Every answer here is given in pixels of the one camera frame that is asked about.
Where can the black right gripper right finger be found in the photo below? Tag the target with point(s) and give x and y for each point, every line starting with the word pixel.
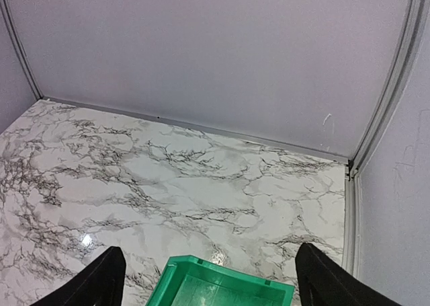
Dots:
pixel 321 281

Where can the aluminium back-right corner post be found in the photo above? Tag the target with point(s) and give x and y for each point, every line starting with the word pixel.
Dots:
pixel 405 54

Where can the green three-compartment plastic bin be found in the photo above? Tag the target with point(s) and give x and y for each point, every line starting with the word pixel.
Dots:
pixel 188 280

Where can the aluminium back-left corner post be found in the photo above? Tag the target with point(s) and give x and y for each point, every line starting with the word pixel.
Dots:
pixel 20 50

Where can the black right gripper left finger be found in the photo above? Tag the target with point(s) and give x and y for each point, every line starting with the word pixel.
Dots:
pixel 99 283

